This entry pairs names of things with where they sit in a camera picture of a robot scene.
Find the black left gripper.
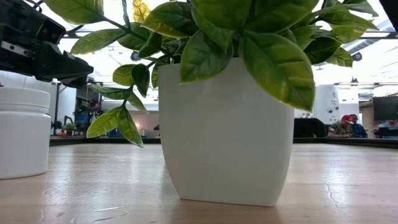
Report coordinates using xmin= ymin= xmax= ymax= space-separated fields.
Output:
xmin=0 ymin=0 xmax=95 ymax=89

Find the white pill bottle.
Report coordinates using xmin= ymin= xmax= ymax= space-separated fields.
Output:
xmin=0 ymin=86 xmax=52 ymax=180

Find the person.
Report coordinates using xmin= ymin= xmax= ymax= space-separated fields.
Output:
xmin=326 ymin=114 xmax=355 ymax=139
xmin=349 ymin=113 xmax=369 ymax=139
xmin=76 ymin=99 xmax=103 ymax=138
xmin=373 ymin=119 xmax=398 ymax=139

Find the small background potted plant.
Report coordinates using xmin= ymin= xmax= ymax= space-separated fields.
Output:
xmin=63 ymin=122 xmax=78 ymax=136

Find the potted green artificial plant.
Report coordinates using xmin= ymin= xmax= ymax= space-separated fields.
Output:
xmin=43 ymin=0 xmax=380 ymax=208

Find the black draped table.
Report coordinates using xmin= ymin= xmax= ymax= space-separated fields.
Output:
xmin=294 ymin=118 xmax=326 ymax=139

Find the white printed pillar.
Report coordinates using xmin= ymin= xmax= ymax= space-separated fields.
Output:
xmin=315 ymin=85 xmax=341 ymax=138

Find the dark monitor screen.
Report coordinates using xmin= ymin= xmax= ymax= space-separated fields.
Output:
xmin=373 ymin=96 xmax=398 ymax=121

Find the black metal stand frame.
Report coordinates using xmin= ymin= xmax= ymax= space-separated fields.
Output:
xmin=51 ymin=80 xmax=104 ymax=136

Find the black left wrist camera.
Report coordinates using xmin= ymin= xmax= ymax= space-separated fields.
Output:
xmin=38 ymin=18 xmax=67 ymax=45

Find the black metal table frame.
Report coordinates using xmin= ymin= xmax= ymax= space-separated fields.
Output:
xmin=49 ymin=136 xmax=398 ymax=149

